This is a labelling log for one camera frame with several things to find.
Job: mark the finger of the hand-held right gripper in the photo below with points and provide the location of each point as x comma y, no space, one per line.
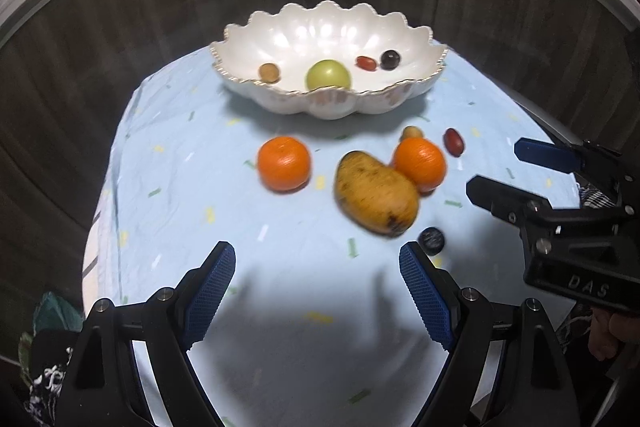
505,199
545,154

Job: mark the yellow mango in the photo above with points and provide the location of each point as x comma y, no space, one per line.
375,194

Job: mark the light blue patterned tablecloth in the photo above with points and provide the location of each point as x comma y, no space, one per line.
280,257

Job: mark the person's right hand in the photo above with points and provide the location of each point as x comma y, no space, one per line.
610,334

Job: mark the orange tangerine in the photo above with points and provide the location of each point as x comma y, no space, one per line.
422,162
283,163

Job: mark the white scalloped ceramic bowl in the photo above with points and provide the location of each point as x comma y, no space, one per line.
300,37

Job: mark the brown longan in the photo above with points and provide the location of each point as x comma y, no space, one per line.
269,72
411,133

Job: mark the red jujube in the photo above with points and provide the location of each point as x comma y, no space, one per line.
366,63
454,142

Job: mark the dark green patterned cloth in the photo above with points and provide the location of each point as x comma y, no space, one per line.
50,317

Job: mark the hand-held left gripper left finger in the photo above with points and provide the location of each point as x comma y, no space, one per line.
210,292

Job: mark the green apple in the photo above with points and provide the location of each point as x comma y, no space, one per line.
328,75

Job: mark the blueberry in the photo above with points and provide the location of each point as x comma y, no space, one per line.
431,240

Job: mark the dark purple plum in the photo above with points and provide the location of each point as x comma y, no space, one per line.
390,59

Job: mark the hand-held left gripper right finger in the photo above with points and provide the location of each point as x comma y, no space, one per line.
425,297

